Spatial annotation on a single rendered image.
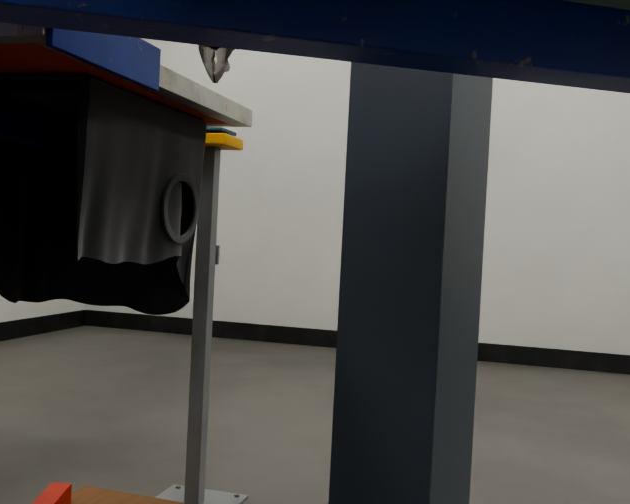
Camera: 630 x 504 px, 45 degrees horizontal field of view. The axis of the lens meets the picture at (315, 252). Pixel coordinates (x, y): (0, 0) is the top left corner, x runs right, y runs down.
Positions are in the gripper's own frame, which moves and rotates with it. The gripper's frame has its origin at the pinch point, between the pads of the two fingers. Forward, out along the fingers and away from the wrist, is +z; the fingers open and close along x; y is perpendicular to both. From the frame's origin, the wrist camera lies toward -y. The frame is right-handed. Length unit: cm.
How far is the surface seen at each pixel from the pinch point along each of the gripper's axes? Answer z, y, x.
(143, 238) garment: 41, -51, -9
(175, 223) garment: 38, -39, -10
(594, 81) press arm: 23, -108, -83
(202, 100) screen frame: 14, -45, -17
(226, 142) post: 17.2, -5.7, -6.5
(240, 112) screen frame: 13.0, -25.0, -17.2
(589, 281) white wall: 59, 290, -119
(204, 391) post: 80, -1, -2
